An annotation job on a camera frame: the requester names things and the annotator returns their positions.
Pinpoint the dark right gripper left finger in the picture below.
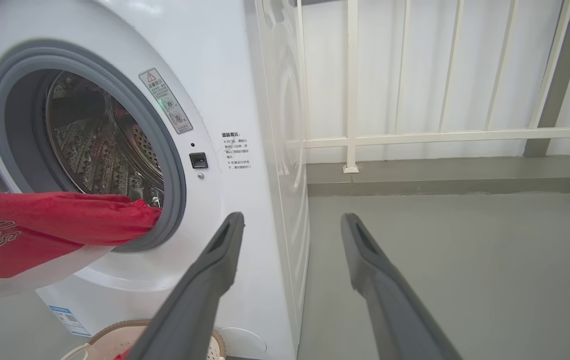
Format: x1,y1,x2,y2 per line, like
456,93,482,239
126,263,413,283
126,211,245,360

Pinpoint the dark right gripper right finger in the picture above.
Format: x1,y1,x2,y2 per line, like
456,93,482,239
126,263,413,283
341,213,463,360

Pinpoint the red basketball jersey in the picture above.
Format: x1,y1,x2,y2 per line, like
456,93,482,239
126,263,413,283
0,160,162,360

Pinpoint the cream perforated laundry basket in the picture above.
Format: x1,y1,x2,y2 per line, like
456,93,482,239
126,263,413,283
60,320,227,360

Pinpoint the steel perforated washer drum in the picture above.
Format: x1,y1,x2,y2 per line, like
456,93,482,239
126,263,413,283
45,70,165,207

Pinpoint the white front-load washing machine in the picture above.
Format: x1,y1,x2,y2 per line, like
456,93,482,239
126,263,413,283
0,0,311,360

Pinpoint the round white filter cover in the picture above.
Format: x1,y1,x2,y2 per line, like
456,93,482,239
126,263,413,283
215,327,268,357

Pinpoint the blue energy label sticker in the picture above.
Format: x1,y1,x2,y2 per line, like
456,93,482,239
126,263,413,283
48,305,92,338

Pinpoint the grey warning sticker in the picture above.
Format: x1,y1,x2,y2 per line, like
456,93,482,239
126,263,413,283
138,67,194,135

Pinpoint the white metal railing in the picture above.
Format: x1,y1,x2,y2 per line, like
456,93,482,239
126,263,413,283
294,0,570,175

